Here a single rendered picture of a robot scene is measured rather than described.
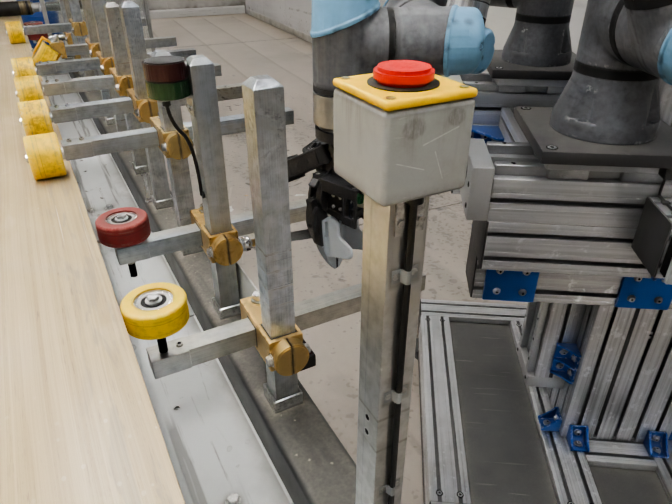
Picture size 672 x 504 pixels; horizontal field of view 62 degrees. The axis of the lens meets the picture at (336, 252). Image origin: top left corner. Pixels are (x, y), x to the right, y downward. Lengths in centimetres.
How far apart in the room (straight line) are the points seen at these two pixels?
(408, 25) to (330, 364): 146
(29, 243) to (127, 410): 41
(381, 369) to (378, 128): 21
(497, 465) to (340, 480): 74
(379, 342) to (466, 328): 136
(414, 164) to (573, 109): 56
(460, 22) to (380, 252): 33
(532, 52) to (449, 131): 98
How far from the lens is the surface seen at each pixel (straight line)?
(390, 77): 37
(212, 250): 93
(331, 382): 189
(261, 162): 63
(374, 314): 45
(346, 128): 39
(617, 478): 153
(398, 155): 36
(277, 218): 66
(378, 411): 51
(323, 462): 78
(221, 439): 93
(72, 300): 78
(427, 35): 66
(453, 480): 138
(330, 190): 70
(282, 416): 84
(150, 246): 97
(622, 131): 89
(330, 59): 65
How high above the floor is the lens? 131
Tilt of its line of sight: 31 degrees down
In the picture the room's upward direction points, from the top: straight up
